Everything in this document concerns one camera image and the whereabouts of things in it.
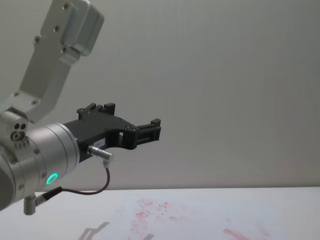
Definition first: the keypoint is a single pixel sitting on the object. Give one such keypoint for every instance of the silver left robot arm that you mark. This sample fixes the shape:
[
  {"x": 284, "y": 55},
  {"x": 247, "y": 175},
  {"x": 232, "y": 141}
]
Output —
[{"x": 52, "y": 142}]

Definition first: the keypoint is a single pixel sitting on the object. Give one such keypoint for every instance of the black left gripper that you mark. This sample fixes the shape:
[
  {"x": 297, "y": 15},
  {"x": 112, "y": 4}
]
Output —
[{"x": 100, "y": 127}]

